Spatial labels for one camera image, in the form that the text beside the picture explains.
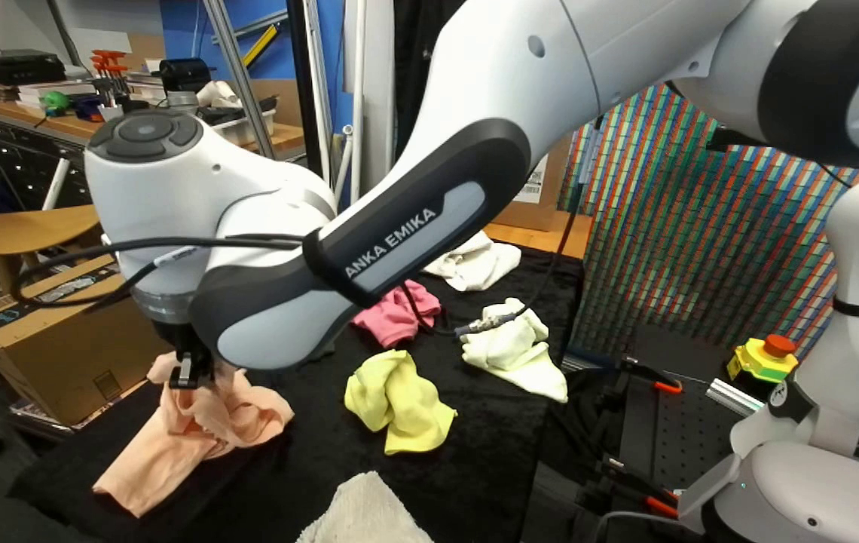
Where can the slanted aluminium pole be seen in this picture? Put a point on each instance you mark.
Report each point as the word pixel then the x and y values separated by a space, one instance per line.
pixel 232 63

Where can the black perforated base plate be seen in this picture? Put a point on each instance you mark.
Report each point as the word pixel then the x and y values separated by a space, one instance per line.
pixel 679 441

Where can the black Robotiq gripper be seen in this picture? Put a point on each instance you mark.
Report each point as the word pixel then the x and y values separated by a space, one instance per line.
pixel 186 335

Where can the peach cloth with orange print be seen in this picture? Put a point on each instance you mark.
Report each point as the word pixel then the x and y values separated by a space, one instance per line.
pixel 176 453

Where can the black vertical pole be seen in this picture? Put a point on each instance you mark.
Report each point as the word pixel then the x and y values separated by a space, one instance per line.
pixel 299 80

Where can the cardboard box with white label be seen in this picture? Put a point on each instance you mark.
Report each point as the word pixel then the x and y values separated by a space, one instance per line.
pixel 554 186

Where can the pink cloth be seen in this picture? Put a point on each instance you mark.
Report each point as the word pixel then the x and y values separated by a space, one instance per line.
pixel 392 321

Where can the black cup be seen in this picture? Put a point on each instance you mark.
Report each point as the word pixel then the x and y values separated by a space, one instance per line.
pixel 186 76

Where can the black equipment case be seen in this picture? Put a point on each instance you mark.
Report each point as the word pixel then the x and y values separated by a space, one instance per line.
pixel 15 64

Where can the pale green cloth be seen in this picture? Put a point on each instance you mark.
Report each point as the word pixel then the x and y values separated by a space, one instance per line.
pixel 508 351

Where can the cream white towel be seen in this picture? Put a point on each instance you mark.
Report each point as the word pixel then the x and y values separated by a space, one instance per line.
pixel 478 265

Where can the cardboard box with black tape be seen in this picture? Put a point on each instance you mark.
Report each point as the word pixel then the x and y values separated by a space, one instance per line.
pixel 56 363

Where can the small white cloth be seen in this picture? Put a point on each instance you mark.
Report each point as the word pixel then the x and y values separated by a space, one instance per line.
pixel 362 514

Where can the yellow cloth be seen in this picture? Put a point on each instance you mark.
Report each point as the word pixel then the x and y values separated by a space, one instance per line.
pixel 400 401

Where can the wooden top workbench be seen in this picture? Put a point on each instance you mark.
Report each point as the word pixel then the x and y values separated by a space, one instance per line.
pixel 8 114

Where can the small green object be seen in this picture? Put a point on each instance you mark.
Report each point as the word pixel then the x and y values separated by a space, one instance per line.
pixel 53 100

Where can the white plastic bin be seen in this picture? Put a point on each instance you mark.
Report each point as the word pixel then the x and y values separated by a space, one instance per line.
pixel 249 122

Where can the colourful patterned backdrop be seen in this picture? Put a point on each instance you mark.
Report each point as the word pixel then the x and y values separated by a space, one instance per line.
pixel 689 229

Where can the wooden stool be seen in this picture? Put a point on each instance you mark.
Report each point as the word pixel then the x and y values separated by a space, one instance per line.
pixel 15 229

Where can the yellow red emergency stop button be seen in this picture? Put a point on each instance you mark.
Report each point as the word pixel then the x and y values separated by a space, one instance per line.
pixel 762 363

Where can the black table cover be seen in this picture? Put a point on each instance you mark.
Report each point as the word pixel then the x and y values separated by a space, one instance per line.
pixel 298 472

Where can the silver metal bar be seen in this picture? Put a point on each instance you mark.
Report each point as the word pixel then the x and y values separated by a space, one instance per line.
pixel 735 397

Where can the low wooden table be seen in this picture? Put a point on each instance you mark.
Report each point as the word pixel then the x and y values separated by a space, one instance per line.
pixel 549 234

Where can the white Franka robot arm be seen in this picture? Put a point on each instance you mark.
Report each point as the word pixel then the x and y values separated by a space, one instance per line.
pixel 508 80

